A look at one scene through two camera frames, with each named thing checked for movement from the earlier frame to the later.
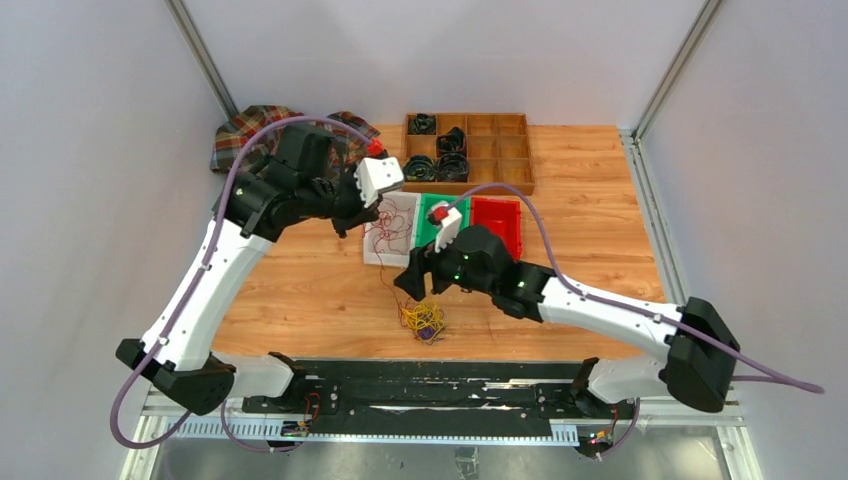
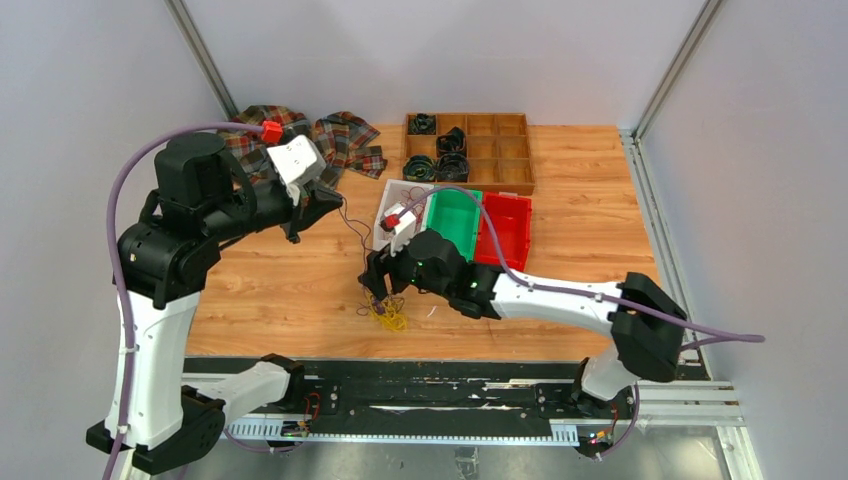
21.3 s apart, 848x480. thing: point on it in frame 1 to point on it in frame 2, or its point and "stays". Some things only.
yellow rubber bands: [423, 316] to [389, 316]
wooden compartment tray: [499, 150] stays
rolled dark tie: [419, 168] stays
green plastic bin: [426, 230] stays
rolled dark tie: [452, 141] stays
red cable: [390, 230] to [415, 201]
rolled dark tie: [422, 124] stays
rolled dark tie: [453, 167] stays
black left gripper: [361, 214] to [313, 204]
